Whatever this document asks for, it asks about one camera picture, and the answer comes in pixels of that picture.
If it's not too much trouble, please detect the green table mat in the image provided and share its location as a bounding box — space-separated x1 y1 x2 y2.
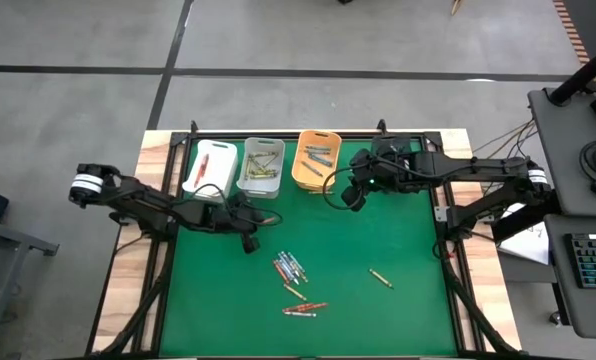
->
158 139 459 357

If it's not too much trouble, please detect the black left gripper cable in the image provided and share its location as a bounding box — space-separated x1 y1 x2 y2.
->
175 182 285 230

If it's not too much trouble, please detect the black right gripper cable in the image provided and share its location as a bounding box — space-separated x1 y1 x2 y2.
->
321 164 379 212

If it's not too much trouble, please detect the black pole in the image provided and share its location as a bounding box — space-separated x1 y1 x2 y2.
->
547 37 596 107

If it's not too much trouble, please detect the orange plastic bin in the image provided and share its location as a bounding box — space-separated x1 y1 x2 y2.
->
290 129 343 193

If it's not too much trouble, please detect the white plastic bin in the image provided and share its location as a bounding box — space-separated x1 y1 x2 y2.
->
181 138 239 204

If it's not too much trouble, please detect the light grey plastic bin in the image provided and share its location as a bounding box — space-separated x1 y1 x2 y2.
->
236 137 286 200

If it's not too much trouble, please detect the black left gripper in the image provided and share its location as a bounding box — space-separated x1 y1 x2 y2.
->
211 191 268 255

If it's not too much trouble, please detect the white paper sheet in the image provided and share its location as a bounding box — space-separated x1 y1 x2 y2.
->
496 199 552 266

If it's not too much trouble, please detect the backlit black keyboard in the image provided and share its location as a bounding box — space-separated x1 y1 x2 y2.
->
563 232 596 291

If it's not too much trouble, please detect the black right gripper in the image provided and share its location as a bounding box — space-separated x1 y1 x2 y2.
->
339 134 414 213

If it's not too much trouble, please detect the dark grey plastic bin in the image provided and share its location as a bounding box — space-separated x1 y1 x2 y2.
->
370 132 422 197

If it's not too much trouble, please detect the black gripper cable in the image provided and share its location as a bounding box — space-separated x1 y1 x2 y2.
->
175 182 285 230
321 164 379 212

